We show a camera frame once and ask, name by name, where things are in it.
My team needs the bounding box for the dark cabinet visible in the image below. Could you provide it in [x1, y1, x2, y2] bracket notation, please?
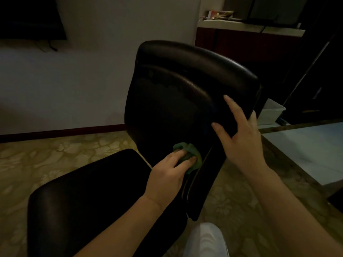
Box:
[195, 20, 306, 110]

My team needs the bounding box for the green cleaning cloth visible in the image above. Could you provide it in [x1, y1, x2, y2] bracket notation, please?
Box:
[173, 142, 202, 174]

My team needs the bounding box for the person's left forearm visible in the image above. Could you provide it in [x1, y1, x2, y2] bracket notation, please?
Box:
[74, 195, 164, 257]

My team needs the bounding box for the black wall television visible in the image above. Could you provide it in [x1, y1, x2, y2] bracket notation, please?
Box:
[0, 0, 68, 40]

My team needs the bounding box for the person's right hand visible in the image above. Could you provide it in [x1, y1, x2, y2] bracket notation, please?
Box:
[211, 95, 268, 177]

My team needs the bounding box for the person's left hand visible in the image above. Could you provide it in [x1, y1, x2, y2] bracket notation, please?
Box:
[143, 149, 198, 212]

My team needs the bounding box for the pile of small packets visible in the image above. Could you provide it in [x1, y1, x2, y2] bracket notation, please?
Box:
[201, 10, 236, 22]

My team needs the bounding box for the black leather chair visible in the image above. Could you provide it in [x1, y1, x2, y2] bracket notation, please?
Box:
[26, 40, 263, 257]

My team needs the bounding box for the black dangling television cable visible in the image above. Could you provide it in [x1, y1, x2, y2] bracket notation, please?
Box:
[40, 39, 58, 52]

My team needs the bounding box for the black countertop appliance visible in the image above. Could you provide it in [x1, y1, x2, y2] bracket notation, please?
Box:
[222, 0, 309, 26]

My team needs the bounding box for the dark wooden wardrobe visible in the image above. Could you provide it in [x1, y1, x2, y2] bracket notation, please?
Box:
[281, 0, 343, 125]

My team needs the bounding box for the white upright board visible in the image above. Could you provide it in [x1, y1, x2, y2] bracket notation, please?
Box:
[199, 0, 225, 20]

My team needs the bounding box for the person's right forearm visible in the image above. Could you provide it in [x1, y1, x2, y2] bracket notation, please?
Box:
[241, 163, 343, 257]

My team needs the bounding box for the long metal mop handle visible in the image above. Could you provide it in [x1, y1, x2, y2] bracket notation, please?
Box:
[283, 37, 338, 107]

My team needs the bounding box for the white plastic bin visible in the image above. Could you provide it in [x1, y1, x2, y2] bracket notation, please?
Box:
[257, 98, 287, 126]

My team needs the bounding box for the dark framed panel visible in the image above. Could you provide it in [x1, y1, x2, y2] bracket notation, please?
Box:
[327, 194, 343, 215]

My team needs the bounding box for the dark red baseboard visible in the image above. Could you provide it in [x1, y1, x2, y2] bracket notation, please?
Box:
[0, 124, 127, 143]

